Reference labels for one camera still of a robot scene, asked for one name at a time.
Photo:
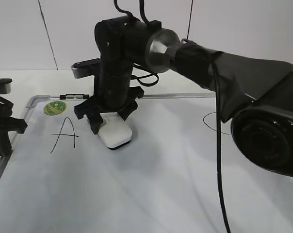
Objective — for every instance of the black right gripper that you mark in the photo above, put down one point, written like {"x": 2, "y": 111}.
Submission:
{"x": 113, "y": 95}

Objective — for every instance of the round green magnet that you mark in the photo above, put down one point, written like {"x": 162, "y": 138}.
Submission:
{"x": 54, "y": 108}

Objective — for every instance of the white whiteboard eraser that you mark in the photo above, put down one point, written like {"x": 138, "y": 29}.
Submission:
{"x": 114, "y": 132}

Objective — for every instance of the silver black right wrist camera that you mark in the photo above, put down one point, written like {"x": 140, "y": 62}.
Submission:
{"x": 86, "y": 68}

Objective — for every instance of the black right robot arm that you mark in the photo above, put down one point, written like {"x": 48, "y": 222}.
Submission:
{"x": 255, "y": 95}

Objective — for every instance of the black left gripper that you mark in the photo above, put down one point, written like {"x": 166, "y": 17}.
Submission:
{"x": 8, "y": 124}

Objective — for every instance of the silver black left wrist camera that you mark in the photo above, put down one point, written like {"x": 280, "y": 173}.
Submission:
{"x": 5, "y": 85}

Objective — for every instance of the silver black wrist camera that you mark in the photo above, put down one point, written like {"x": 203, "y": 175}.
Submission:
{"x": 86, "y": 68}
{"x": 5, "y": 85}

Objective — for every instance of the white aluminium-framed whiteboard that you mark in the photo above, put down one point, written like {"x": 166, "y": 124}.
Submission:
{"x": 61, "y": 177}

